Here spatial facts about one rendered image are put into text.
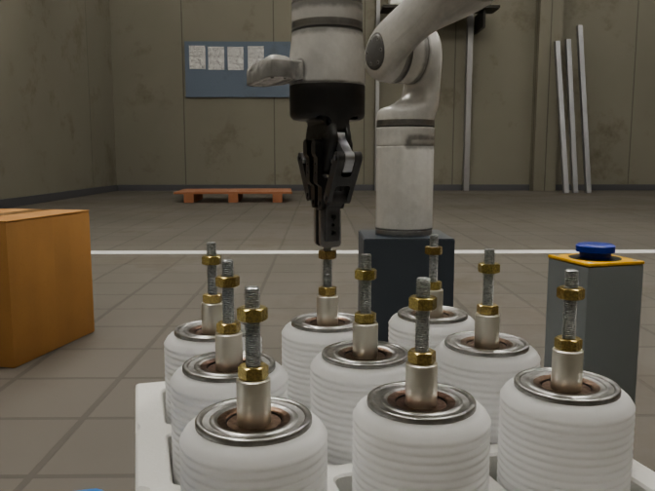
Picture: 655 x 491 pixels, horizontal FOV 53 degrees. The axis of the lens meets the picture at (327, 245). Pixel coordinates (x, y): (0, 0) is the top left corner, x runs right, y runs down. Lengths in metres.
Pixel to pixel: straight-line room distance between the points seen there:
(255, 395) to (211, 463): 0.05
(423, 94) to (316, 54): 0.44
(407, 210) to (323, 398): 0.53
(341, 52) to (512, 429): 0.36
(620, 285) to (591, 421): 0.28
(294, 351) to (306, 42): 0.30
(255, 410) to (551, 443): 0.21
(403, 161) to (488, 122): 8.25
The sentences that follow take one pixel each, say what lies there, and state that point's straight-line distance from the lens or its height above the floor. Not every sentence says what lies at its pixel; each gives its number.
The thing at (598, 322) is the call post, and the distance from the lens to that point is 0.75.
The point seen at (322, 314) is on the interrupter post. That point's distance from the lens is 0.68.
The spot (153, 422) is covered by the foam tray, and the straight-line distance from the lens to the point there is 0.65.
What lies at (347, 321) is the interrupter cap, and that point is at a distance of 0.70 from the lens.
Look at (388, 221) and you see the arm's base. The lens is 1.04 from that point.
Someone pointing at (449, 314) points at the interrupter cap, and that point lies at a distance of 0.74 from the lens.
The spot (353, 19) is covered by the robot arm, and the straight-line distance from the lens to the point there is 0.66.
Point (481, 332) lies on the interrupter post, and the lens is 0.62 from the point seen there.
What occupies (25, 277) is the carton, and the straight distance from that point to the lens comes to 1.50.
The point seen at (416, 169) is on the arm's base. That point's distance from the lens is 1.04.
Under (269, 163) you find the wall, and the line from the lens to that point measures 9.00.
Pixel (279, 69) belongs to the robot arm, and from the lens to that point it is 0.61.
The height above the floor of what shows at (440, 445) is 0.24.
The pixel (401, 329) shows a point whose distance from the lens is 0.70.
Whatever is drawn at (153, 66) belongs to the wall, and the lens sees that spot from 9.31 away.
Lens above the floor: 0.42
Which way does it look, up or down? 7 degrees down
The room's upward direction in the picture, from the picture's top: straight up
